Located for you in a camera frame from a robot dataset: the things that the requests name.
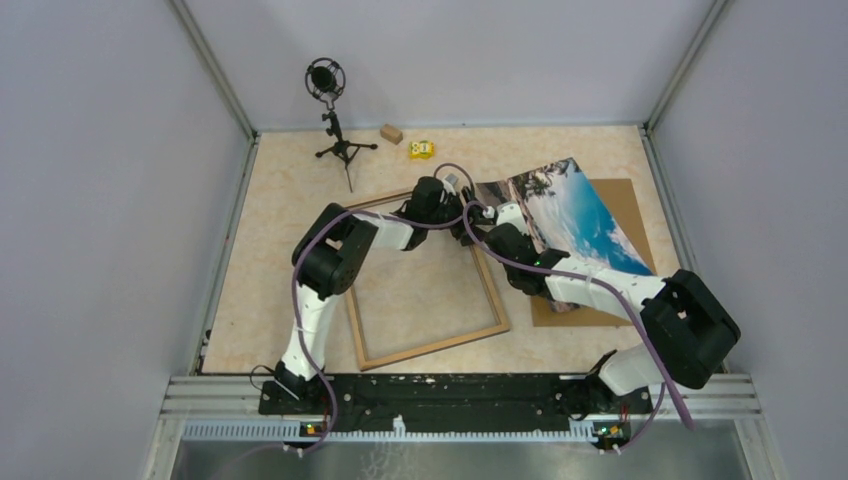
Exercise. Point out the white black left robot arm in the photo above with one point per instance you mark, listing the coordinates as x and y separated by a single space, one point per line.
330 256

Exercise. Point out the brown cardboard backing board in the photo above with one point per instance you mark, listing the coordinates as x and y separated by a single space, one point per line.
619 197

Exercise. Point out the beach landscape photo print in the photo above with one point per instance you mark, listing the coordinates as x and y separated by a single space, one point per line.
557 206

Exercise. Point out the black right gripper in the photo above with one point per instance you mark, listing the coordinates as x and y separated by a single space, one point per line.
528 238

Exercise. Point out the aluminium frame rail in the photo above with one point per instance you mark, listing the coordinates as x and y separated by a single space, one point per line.
225 407

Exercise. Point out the wooden picture frame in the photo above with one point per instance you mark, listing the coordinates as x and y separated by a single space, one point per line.
408 304

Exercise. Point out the black microphone on tripod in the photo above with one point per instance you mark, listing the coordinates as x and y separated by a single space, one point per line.
325 80

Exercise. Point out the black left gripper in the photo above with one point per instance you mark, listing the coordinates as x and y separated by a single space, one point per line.
455 200

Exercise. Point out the yellow toy car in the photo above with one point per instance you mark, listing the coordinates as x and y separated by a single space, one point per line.
422 149

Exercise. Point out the small wooden block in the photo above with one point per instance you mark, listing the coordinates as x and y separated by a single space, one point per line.
391 134

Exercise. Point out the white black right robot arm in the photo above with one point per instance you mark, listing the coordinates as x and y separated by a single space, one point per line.
686 333

